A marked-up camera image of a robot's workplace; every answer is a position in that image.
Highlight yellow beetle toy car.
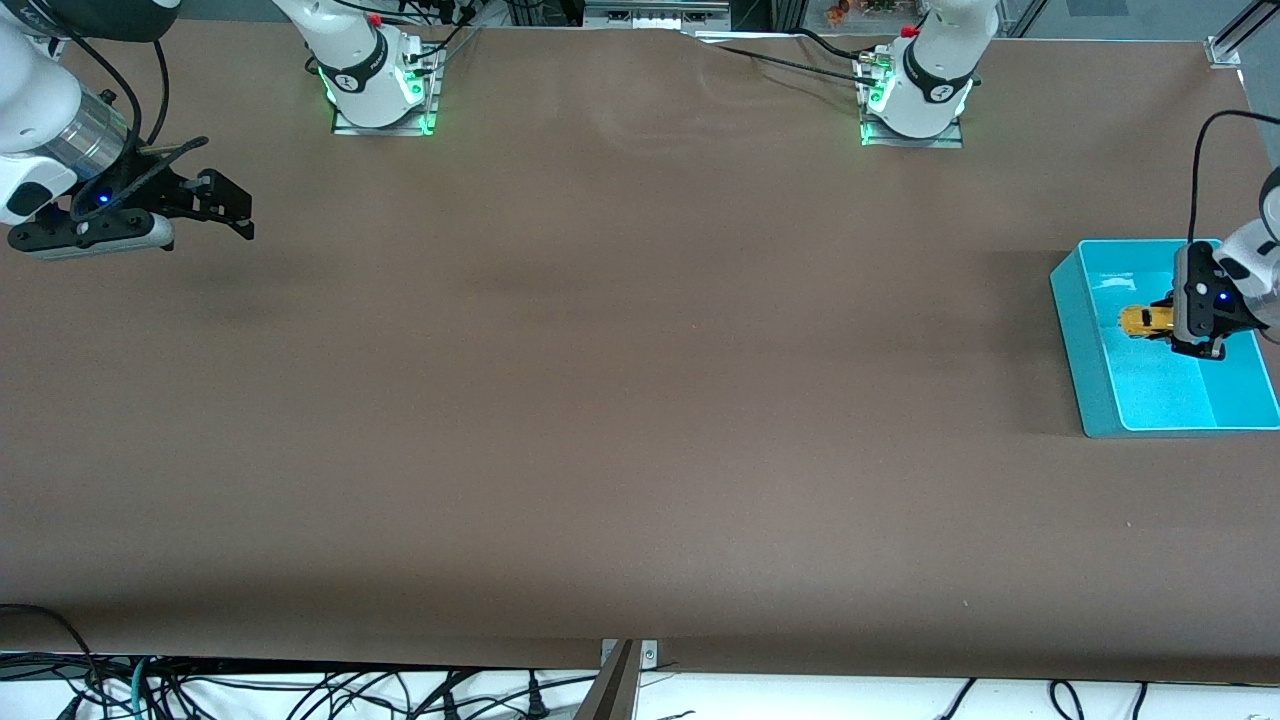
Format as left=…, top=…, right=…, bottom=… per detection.
left=1118, top=305, right=1177, bottom=343

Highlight teal plastic bin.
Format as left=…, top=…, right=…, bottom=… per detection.
left=1049, top=238, right=1280, bottom=439

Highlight brown table cover sheet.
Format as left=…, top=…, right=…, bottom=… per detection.
left=0, top=20, right=1280, bottom=686

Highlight dark metal beam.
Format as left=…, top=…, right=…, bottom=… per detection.
left=573, top=640, right=643, bottom=720

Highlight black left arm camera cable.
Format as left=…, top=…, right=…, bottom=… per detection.
left=1186, top=108, right=1280, bottom=246

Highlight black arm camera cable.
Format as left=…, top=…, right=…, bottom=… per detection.
left=1186, top=108, right=1280, bottom=246
left=55, top=35, right=211, bottom=216

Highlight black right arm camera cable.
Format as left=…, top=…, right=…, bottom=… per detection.
left=55, top=35, right=211, bottom=216

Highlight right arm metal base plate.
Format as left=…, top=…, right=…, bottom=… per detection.
left=332, top=108, right=439, bottom=136

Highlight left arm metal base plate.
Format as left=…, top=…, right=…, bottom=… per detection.
left=860, top=120, right=964, bottom=149

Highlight black right arm base cables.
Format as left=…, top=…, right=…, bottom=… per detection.
left=395, top=0, right=483, bottom=76

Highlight aluminium frame profile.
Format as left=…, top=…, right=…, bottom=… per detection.
left=1205, top=0, right=1280, bottom=69

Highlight black looping floor cable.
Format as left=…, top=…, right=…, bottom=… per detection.
left=0, top=603, right=101, bottom=720

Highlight black left arm base cable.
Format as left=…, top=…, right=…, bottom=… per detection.
left=690, top=28, right=886, bottom=91

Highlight tangle of black cables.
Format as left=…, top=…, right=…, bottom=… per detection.
left=60, top=655, right=601, bottom=720

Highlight grey metal frame box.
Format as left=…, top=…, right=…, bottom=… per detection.
left=585, top=0, right=731, bottom=29

